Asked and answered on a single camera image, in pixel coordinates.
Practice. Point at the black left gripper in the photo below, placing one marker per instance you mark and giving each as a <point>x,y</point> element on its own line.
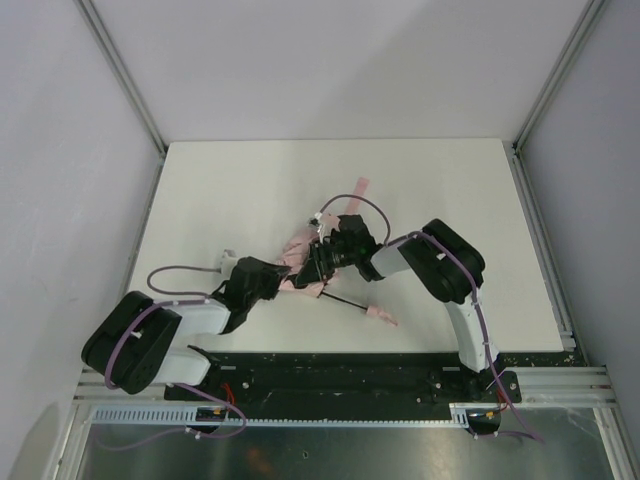
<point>270,278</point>

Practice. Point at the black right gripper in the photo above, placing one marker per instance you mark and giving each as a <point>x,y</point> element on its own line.
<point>320,260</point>

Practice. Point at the pink folding umbrella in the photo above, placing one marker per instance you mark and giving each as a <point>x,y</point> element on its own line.
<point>295,251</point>

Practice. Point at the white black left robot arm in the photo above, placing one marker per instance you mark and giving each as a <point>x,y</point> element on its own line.
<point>143,341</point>

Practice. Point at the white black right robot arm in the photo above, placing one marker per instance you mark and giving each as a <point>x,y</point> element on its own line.
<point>448,267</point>

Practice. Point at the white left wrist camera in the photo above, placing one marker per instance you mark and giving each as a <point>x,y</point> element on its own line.
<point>228,262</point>

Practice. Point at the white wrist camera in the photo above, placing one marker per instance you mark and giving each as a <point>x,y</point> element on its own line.
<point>322,224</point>
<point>228,262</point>

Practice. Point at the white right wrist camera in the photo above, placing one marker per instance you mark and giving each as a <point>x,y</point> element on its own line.
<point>322,224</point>

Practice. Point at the aluminium corner post left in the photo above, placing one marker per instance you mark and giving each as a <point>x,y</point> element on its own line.
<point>116,63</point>

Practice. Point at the aluminium corner post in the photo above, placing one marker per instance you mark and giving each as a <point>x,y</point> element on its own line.
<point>584,27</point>
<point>116,63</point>

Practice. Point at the aluminium corner post right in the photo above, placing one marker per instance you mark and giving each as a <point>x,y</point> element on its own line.
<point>584,27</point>

